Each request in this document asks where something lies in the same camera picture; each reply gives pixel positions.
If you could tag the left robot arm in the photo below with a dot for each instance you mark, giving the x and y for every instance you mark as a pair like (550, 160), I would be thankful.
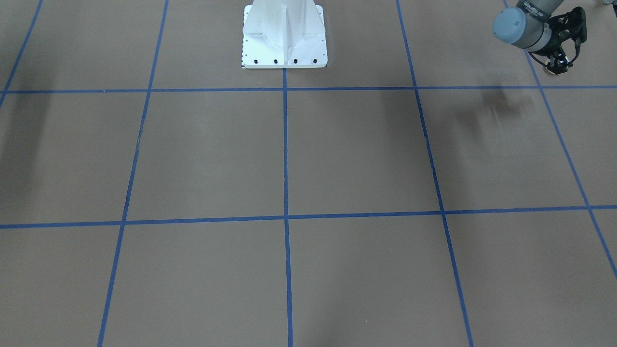
(526, 26)

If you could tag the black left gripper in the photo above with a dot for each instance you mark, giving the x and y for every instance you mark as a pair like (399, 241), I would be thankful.
(557, 37)

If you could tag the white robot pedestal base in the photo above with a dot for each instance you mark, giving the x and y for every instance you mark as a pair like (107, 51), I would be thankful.
(281, 34)

